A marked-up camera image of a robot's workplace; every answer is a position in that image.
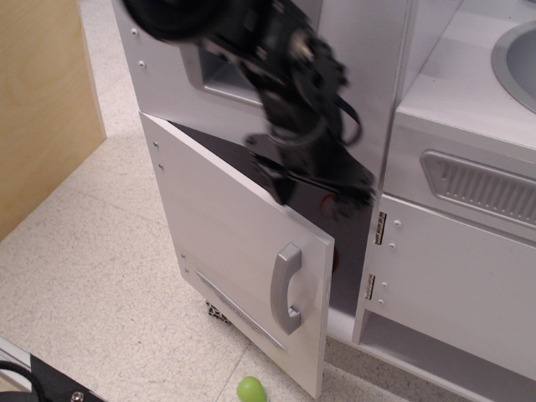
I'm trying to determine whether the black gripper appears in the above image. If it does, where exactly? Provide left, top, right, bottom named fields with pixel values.
left=245, top=129, right=374, bottom=221

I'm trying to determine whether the silver fridge door handle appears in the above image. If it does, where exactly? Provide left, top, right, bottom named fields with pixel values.
left=270, top=243, right=302, bottom=335

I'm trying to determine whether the white low fridge door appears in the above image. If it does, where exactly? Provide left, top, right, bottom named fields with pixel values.
left=141, top=114, right=334, bottom=398

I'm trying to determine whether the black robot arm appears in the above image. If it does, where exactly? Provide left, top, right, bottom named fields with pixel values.
left=125, top=1, right=374, bottom=217

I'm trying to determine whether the white toy fridge cabinet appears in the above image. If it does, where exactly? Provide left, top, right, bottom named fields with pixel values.
left=113, top=1, right=415, bottom=341

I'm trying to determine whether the toy bread slice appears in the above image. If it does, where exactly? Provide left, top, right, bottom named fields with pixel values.
left=320, top=193, right=335, bottom=218

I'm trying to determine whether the orange toy pot lid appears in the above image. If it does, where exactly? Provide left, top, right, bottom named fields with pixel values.
left=332, top=247, right=340, bottom=272

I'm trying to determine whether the upper brass door hinge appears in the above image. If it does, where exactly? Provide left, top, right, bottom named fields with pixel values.
left=374, top=211, right=387, bottom=245

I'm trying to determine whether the brass door hinge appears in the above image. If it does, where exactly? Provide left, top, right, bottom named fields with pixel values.
left=374, top=211, right=387, bottom=245
left=364, top=274, right=376, bottom=300

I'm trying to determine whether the lower brass door hinge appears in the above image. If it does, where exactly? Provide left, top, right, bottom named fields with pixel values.
left=364, top=274, right=376, bottom=300

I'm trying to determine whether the silver ice dispenser recess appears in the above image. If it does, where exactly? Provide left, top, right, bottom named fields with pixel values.
left=178, top=0, right=323, bottom=110

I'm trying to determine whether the aluminium extrusion foot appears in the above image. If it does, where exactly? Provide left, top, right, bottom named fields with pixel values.
left=204, top=300, right=232, bottom=325

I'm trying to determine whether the white toy kitchen counter unit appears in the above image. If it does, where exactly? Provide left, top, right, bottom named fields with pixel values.
left=353, top=1, right=535, bottom=401

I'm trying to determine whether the white oven cabinet door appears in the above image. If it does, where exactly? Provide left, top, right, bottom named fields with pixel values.
left=365, top=196, right=535, bottom=379

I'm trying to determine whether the silver vent grille panel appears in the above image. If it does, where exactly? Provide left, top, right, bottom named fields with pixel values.
left=420, top=150, right=535, bottom=228

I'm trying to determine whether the green toy ball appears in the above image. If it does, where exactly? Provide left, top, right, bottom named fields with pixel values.
left=236, top=376, right=267, bottom=402

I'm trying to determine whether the grey round sink basin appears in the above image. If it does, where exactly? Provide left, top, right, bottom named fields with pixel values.
left=491, top=21, right=535, bottom=113

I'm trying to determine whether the light wooden board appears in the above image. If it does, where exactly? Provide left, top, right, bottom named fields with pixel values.
left=1, top=1, right=106, bottom=238

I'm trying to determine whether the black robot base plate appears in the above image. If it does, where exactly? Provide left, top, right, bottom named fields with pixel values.
left=0, top=353, right=106, bottom=402

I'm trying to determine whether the aluminium frame rail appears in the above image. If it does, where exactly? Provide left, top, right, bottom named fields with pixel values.
left=0, top=337, right=32, bottom=392

